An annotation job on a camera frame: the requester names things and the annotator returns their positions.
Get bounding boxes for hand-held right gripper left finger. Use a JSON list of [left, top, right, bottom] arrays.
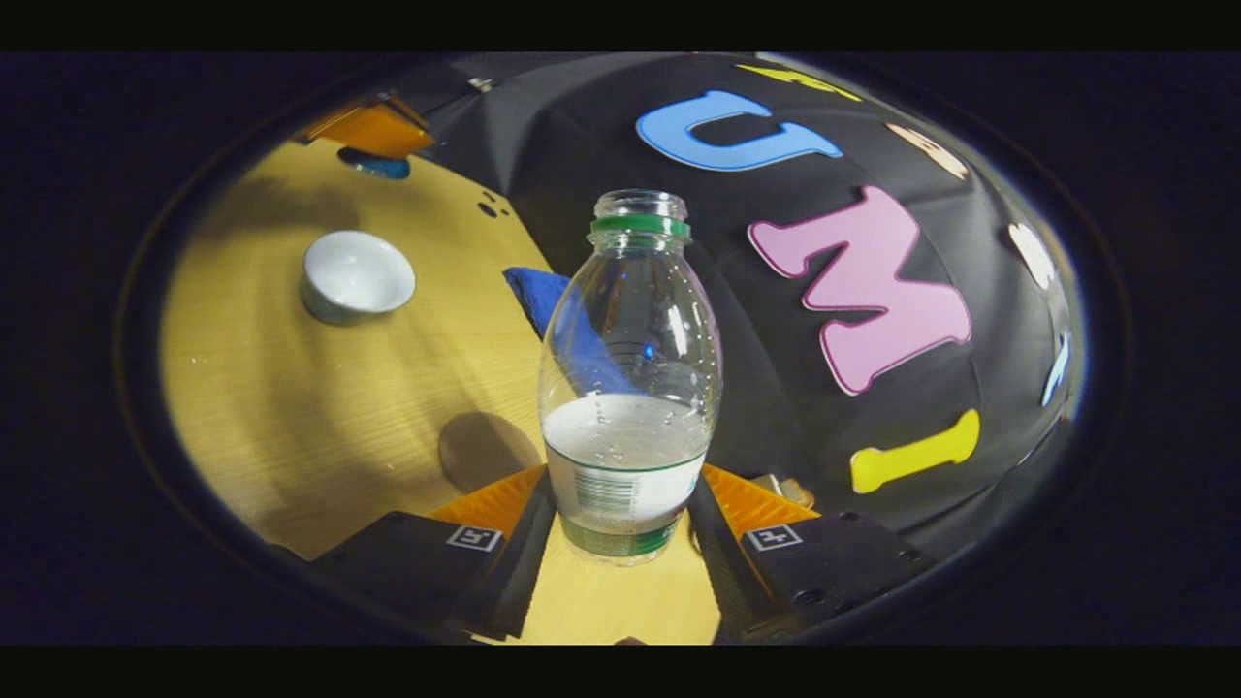
[[310, 463, 558, 641]]

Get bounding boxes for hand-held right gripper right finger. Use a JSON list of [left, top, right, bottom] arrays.
[[686, 463, 929, 645]]

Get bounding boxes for round brown coaster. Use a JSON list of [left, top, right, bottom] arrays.
[[437, 411, 545, 494]]

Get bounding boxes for clear plastic water bottle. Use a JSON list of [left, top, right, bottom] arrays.
[[538, 188, 725, 567]]

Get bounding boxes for white teacup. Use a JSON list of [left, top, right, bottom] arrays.
[[300, 230, 417, 327]]

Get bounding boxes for black backdrop cloth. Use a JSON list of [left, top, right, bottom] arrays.
[[407, 53, 1089, 549]]

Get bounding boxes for blue towel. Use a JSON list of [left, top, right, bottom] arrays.
[[502, 266, 583, 342]]

